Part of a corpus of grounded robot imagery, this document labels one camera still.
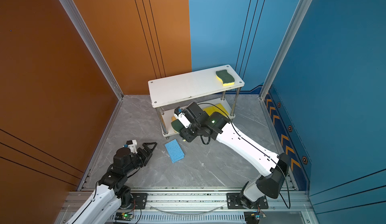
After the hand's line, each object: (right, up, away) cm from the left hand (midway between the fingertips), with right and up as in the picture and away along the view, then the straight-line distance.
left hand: (155, 147), depth 81 cm
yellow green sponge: (+13, +13, -11) cm, 21 cm away
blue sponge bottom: (+9, -4, +7) cm, 12 cm away
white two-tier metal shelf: (+6, +29, -4) cm, 30 cm away
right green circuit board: (+49, -30, -10) cm, 58 cm away
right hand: (+16, +10, -10) cm, 21 cm away
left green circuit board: (-13, -31, -10) cm, 35 cm away
